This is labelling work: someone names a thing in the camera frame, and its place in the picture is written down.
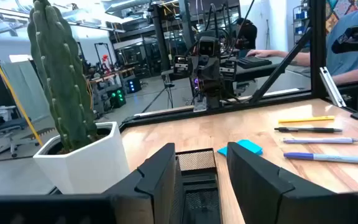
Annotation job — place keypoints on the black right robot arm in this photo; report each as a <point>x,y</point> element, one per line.
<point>211,93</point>

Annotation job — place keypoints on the blue cloth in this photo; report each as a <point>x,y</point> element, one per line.
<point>250,145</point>

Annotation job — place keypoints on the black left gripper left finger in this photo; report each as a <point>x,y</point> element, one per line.
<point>154,186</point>

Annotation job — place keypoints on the white angular plant pot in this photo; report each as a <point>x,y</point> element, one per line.
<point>82,168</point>

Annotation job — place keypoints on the black pen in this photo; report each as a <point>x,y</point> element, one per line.
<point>306,129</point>

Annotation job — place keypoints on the black keyboard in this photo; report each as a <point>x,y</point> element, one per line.
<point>253,62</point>

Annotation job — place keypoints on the person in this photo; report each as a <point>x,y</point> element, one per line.
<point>346,46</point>
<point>247,34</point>

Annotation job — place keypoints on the tall green cactus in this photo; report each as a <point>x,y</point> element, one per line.
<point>61,77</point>

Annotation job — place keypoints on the yellow pencil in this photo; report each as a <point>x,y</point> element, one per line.
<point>306,119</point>

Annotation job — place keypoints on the silver aluminium bar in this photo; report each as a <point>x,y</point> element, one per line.
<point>331,87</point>

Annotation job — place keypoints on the black mesh desk organizer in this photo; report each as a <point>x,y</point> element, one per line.
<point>197,161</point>

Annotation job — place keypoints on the lilac pen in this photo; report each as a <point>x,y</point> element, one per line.
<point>319,140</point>

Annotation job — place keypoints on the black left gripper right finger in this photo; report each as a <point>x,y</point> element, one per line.
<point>253,186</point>

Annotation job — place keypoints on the white office chair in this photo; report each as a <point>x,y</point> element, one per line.
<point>8,124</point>

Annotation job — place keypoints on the black metal table frame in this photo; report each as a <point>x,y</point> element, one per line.
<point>318,46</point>

